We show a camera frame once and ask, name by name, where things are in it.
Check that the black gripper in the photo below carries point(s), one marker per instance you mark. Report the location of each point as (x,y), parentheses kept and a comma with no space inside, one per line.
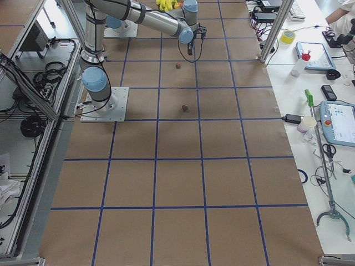
(189,46)

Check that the yellow banana bunch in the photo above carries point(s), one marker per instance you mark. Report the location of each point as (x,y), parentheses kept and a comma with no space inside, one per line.
(166,5)

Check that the yellow tape roll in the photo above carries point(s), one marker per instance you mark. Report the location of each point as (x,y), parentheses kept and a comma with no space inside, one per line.
(287,36)

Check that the white squeeze bottle red cap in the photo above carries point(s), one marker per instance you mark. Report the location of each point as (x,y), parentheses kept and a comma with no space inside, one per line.
(300,65)

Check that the teach pendant tablet far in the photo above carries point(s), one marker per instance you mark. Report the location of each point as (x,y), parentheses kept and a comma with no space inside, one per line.
(320,57)

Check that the teach pendant tablet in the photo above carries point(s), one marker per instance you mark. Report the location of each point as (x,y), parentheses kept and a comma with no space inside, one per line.
(337,121)
(320,57)

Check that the black power adapter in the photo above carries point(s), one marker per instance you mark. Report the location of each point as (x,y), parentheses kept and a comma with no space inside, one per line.
(293,119)

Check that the white paper cup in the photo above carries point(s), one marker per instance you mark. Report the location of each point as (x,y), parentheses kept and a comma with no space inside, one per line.
(306,124)

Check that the teach pendant tablet near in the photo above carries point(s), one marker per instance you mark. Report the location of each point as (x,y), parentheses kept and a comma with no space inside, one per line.
(337,121)

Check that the long metal reacher grabber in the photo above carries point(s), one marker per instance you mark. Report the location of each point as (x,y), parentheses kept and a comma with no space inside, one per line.
(332,213)

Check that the aluminium frame post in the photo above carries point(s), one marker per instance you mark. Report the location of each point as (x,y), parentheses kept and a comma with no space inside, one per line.
(276,27)

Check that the black handled scissors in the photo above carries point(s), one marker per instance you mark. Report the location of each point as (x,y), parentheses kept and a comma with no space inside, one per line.
(330,151)

